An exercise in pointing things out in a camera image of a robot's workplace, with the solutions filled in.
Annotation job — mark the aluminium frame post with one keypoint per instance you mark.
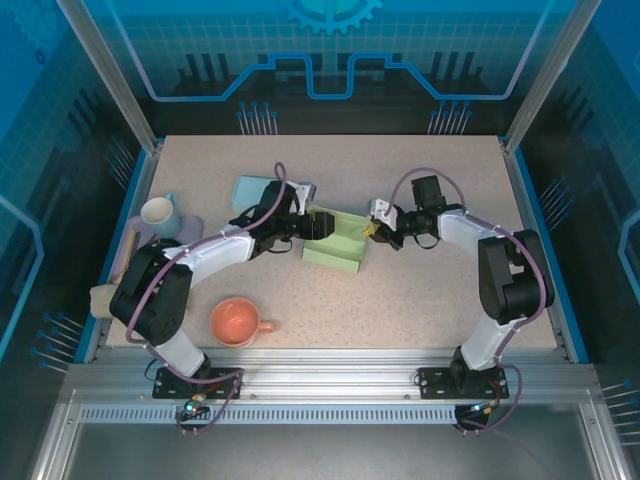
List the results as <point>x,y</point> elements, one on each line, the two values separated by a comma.
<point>115,80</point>
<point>545,75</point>

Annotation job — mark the light blue paper box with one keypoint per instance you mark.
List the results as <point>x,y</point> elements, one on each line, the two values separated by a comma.
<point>245,192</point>

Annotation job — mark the beige cloth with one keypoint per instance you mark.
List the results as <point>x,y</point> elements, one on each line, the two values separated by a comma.
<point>100,300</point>

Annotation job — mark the orange cup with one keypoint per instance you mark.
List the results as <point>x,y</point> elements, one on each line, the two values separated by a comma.
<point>232,322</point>

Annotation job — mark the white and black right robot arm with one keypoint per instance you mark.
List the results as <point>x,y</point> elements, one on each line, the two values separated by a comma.
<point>465,232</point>

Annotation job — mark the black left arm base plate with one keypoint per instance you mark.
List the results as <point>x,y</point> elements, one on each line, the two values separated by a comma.
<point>225,377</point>

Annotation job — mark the light blue mug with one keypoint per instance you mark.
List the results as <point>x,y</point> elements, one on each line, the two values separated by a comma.
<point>157,212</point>

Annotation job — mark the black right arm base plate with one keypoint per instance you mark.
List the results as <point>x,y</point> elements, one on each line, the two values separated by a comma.
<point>435,382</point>

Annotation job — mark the blue table edge trim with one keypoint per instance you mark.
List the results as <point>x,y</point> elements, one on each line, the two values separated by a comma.
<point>130,200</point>

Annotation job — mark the light green paper box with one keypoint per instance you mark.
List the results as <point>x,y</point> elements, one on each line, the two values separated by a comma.
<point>335,250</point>

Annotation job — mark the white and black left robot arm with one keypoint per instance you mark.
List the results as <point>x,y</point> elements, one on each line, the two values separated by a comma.
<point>220,250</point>

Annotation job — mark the aluminium mounting rail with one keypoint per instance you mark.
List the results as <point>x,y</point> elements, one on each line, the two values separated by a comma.
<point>325,370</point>

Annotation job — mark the small LED circuit board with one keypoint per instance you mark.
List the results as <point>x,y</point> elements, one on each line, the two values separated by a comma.
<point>480,407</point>
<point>192,407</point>

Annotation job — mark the lavender tray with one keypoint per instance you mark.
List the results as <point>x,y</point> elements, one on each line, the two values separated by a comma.
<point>192,225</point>

